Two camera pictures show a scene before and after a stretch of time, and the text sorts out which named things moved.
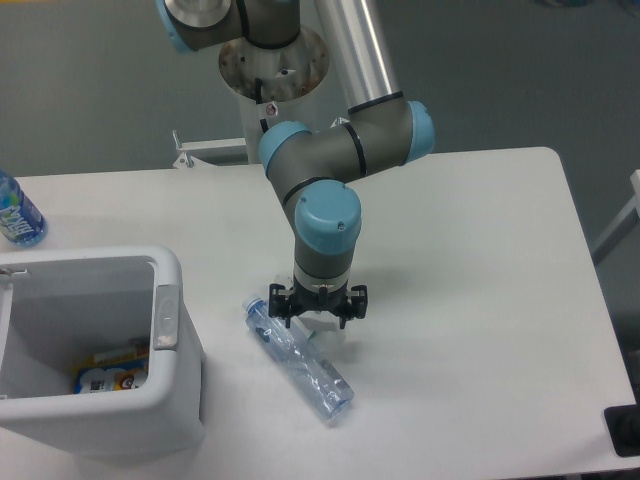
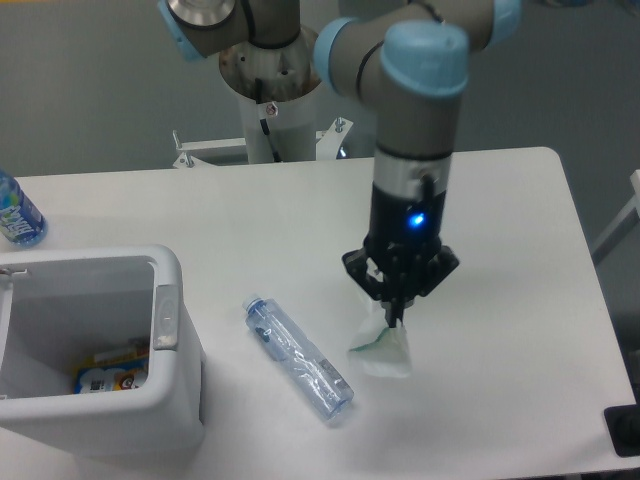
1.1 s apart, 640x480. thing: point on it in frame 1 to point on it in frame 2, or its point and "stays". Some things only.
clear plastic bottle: [314, 379] stays
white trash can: [55, 308] stays
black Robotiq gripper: [345, 304] to [404, 234]
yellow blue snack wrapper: [113, 371] stays
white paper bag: [314, 322] to [388, 356]
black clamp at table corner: [624, 423] stays
